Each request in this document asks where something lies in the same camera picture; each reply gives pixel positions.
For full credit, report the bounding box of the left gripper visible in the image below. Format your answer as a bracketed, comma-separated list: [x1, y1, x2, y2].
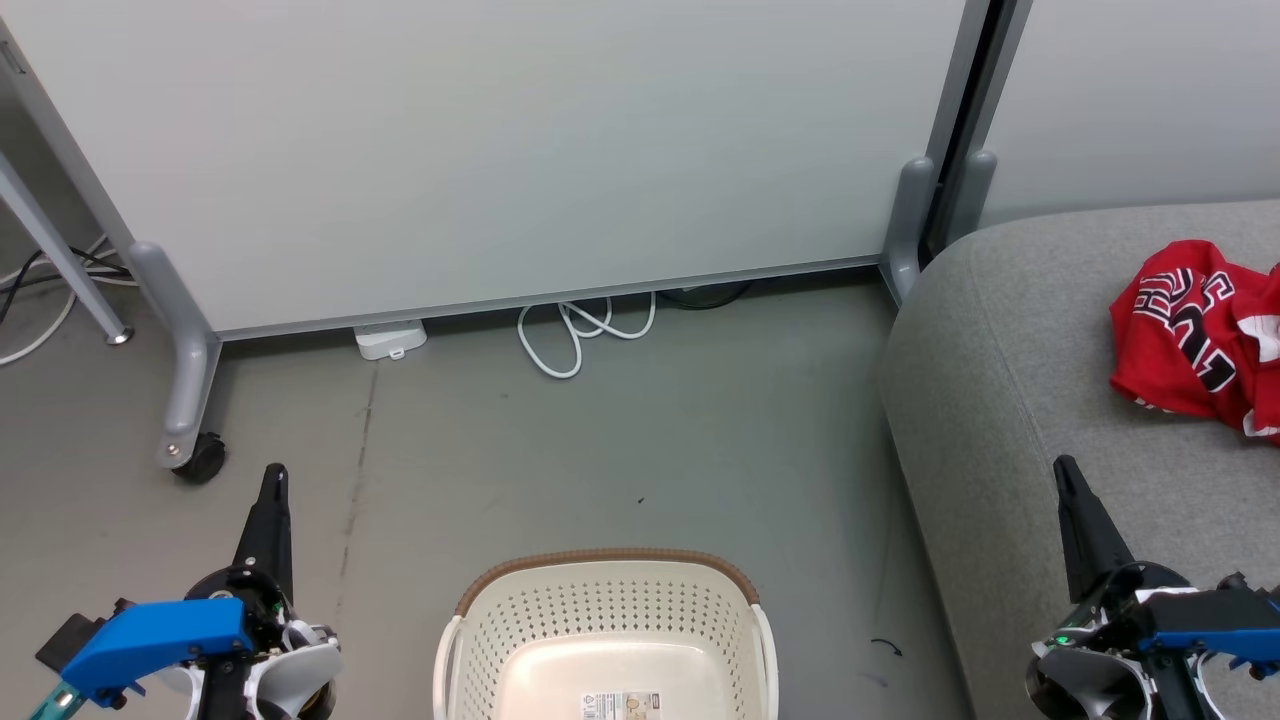
[185, 462, 343, 720]

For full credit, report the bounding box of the large white partition panel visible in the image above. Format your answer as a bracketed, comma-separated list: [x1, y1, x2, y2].
[0, 0, 991, 342]

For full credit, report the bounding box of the cream perforated laundry basket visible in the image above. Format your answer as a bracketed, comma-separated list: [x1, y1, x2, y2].
[432, 547, 781, 720]

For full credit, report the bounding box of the grey metal table leg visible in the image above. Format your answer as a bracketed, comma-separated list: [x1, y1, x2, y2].
[0, 150, 134, 346]

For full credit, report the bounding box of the white looped floor cable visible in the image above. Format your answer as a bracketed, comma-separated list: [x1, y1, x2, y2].
[517, 290, 658, 381]

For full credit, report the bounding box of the black caster wheel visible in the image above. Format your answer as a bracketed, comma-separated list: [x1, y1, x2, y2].
[172, 432, 228, 486]

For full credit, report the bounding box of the blue camera bracket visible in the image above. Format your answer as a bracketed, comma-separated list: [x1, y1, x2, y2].
[60, 597, 257, 707]
[1135, 588, 1280, 681]

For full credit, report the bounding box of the red jersey with lettering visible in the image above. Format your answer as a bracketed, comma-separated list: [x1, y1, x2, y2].
[1108, 238, 1263, 426]

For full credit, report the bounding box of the small white partition panel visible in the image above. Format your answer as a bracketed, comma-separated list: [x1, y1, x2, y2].
[985, 0, 1280, 227]

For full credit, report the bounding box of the left blue camera bracket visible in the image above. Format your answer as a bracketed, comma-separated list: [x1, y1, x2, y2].
[60, 597, 257, 707]

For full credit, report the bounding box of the right blue camera bracket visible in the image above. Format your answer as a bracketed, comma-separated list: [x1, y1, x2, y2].
[1135, 588, 1280, 681]

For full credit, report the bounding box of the black round floor base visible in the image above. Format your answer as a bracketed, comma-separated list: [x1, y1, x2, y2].
[660, 280, 753, 311]

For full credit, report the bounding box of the grey fabric sofa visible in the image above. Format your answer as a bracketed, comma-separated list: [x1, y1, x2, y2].
[878, 198, 1280, 720]

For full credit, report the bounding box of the white power adapter box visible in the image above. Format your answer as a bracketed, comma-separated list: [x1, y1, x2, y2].
[354, 318, 428, 361]

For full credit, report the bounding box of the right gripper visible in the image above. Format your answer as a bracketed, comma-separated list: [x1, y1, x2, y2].
[1027, 455, 1218, 720]

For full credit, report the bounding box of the black thin floor cable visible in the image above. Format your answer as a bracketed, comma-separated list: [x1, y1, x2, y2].
[0, 248, 131, 327]

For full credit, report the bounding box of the grey partition foot post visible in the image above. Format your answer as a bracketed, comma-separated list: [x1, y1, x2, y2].
[945, 148, 999, 251]
[880, 155, 937, 306]

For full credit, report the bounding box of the white thin floor cable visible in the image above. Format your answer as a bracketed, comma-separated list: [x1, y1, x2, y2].
[0, 235, 141, 367]

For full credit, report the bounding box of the grey partition leg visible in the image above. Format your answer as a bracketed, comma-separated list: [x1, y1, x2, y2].
[128, 240, 223, 471]

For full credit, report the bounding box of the basket bottom sticker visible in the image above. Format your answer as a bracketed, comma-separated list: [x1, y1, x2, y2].
[582, 692, 663, 720]

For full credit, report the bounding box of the left teal cable plug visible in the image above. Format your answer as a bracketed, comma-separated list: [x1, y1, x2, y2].
[28, 680, 87, 720]

